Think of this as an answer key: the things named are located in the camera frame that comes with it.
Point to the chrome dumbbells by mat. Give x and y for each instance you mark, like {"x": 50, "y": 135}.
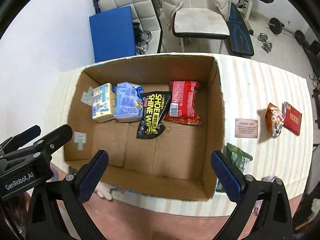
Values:
{"x": 142, "y": 40}

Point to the green snack bag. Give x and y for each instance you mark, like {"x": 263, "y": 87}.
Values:
{"x": 234, "y": 155}

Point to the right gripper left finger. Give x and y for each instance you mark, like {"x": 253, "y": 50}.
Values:
{"x": 90, "y": 174}

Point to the light blue tissue pack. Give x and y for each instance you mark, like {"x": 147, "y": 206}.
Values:
{"x": 129, "y": 103}

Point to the dark blue weight bench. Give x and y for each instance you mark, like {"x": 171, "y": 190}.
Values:
{"x": 240, "y": 42}

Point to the black barbell on floor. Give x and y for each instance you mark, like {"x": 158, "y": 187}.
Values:
{"x": 277, "y": 28}

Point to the cream blue tissue pack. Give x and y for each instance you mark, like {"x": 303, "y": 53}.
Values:
{"x": 104, "y": 103}

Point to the white quilted chair back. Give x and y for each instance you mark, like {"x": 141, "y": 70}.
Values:
{"x": 144, "y": 12}

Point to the pink green life card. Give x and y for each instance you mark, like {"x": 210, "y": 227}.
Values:
{"x": 246, "y": 128}

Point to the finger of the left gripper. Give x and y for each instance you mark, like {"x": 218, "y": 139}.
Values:
{"x": 54, "y": 140}
{"x": 23, "y": 138}

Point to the orange snack bag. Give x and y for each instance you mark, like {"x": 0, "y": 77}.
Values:
{"x": 274, "y": 120}

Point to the red noodle pack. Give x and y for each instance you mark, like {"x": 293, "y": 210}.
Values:
{"x": 182, "y": 106}

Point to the white padded chair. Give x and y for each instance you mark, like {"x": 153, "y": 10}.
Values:
{"x": 199, "y": 23}

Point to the striped cream tablecloth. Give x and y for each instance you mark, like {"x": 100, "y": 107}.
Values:
{"x": 247, "y": 87}

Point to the chrome dumbbell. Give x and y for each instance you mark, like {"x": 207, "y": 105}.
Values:
{"x": 266, "y": 45}

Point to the black shoe shine wipes pack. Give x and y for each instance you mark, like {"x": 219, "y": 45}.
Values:
{"x": 155, "y": 106}

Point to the red flat packet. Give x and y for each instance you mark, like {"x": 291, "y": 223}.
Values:
{"x": 292, "y": 119}

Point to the brown cardboard box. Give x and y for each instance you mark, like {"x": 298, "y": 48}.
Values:
{"x": 153, "y": 156}

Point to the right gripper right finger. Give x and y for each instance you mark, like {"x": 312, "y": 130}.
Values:
{"x": 228, "y": 175}

